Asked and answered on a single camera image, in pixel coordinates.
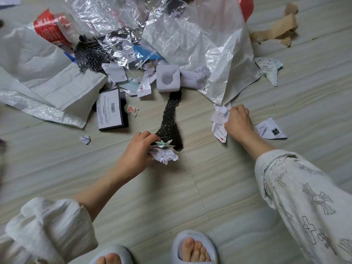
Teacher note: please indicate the person's right hand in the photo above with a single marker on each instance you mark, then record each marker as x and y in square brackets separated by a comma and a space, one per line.
[239, 123]

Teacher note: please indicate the person's left hand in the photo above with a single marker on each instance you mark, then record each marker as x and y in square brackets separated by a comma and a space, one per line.
[134, 156]

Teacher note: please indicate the white scrap rainbow print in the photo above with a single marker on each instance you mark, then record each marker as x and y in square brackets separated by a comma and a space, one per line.
[220, 133]

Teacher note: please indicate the white paper wad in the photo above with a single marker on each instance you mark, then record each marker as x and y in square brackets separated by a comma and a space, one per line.
[165, 156]

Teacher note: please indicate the green striped paper wrapper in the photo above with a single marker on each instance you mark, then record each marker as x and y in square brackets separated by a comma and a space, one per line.
[162, 142]

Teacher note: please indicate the white scrap dark photo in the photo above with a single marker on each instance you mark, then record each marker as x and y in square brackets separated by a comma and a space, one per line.
[271, 129]

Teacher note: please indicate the small clear packet red mark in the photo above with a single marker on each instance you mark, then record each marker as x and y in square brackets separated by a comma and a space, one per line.
[131, 109]

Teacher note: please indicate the black patterned plastic piece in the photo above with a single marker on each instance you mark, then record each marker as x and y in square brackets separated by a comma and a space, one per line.
[169, 120]
[90, 56]
[177, 5]

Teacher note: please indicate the small paper ball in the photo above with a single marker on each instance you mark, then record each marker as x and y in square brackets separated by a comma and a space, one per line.
[85, 140]

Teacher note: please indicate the black box white label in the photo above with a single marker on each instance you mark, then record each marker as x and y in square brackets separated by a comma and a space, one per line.
[108, 109]

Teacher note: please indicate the white torn packet green print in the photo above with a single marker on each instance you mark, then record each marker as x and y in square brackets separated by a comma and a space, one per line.
[268, 68]

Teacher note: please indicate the white foam roll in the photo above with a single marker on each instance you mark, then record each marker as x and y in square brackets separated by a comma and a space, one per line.
[189, 79]

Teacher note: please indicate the white foam block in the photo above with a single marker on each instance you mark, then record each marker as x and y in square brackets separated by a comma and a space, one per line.
[162, 85]

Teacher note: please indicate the white bubble padded envelope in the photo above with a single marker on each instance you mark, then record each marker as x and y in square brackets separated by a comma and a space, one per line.
[77, 90]

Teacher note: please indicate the brown paper strip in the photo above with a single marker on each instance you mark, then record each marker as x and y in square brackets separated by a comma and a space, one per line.
[277, 30]

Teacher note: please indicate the blue white torn packet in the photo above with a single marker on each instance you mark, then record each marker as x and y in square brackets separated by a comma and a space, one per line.
[145, 53]

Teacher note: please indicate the silver foil wrapper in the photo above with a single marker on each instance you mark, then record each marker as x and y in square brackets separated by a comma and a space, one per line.
[110, 41]

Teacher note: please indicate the white poly mailer bag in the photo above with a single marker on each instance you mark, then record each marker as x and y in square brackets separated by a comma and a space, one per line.
[33, 57]

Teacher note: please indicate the clear crinkled plastic bag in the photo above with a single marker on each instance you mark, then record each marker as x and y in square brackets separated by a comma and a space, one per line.
[96, 13]

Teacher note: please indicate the clear bottle red label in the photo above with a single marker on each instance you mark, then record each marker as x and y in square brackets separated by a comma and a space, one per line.
[49, 30]

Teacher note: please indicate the white rectangular paper slip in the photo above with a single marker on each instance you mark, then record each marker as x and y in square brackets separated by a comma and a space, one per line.
[9, 0]

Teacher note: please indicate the person's left forearm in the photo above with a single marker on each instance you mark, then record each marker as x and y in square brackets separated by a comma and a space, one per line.
[99, 192]

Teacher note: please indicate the person's printed right sleeve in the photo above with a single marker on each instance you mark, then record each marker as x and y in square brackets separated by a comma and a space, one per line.
[302, 203]

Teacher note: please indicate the person's left foot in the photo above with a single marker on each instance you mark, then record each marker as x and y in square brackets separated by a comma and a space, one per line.
[110, 259]

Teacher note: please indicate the person's foot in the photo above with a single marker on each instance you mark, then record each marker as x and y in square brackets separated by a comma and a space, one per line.
[192, 250]
[110, 259]

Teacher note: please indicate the person's right foot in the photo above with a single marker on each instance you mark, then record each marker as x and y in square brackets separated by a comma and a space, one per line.
[192, 250]

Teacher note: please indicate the person's white left sleeve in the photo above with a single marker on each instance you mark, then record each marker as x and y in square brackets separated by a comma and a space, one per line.
[49, 230]

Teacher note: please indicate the light blue left slipper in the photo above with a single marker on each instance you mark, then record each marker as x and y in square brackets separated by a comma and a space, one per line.
[126, 255]

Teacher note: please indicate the light blue slipper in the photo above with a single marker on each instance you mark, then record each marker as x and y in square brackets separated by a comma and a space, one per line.
[126, 255]
[214, 252]

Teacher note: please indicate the light blue right slipper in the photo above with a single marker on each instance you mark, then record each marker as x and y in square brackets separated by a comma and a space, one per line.
[214, 252]

